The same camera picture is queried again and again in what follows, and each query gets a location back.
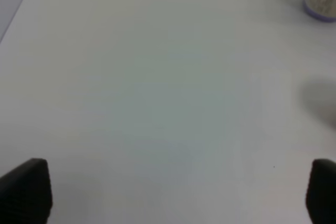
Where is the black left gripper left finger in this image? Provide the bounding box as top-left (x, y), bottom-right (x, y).
top-left (1, 158), bottom-right (53, 224)

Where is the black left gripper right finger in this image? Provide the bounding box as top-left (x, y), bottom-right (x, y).
top-left (306, 159), bottom-right (335, 224)

